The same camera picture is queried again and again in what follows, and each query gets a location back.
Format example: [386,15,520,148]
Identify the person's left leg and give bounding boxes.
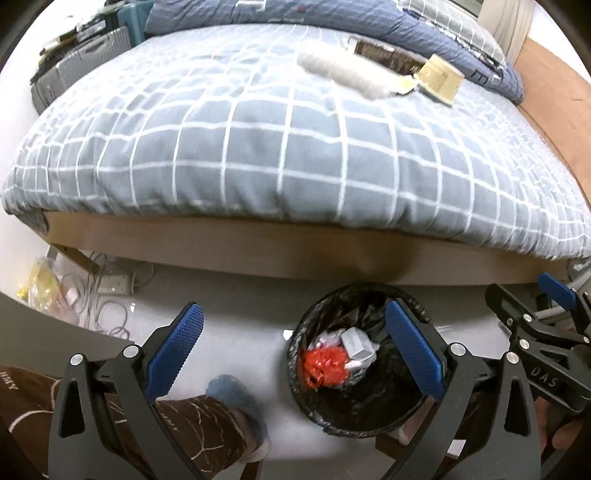
[0,364,259,480]

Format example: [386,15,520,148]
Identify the grey checked pillow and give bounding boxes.
[397,0,506,63]

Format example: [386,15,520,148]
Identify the white pleated curtain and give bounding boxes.
[478,0,536,61]

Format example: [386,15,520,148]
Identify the white cardboard box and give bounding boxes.
[341,327,377,363]

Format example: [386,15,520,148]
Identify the wooden headboard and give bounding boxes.
[505,37,591,195]

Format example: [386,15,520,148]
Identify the teal hard suitcase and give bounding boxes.
[115,0,155,44]

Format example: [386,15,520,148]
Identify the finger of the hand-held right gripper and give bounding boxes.
[538,272,591,344]
[485,283,560,366]

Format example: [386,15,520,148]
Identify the blue quilt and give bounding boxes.
[145,0,525,102]

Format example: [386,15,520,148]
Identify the yellow plastic bag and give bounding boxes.
[16,258,77,319]

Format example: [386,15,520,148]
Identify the white power strip with cables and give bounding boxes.
[60,251,155,340]

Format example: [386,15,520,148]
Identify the brown snack packet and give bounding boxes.
[346,36,428,77]

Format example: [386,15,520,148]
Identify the grey hard suitcase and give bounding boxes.
[30,25,134,112]

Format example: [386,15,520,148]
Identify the wooden bed frame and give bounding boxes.
[41,210,573,284]

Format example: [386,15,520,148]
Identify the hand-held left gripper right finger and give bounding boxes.
[383,298,543,480]

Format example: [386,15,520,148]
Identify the person's right hand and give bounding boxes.
[536,399,585,457]

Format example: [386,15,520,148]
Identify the grey checked bedsheet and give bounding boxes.
[0,23,591,259]

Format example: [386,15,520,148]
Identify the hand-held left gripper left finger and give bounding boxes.
[48,302,206,480]

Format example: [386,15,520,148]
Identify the white tissue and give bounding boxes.
[310,329,376,374]

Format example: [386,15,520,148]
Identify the person's left blue shoe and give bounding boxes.
[205,375,271,462]

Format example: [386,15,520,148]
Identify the black lined trash bin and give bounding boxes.
[286,282,437,437]

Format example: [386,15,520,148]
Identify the grey cabinet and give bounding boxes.
[0,293,139,370]

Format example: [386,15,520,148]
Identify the red plastic bag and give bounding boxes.
[300,346,349,391]

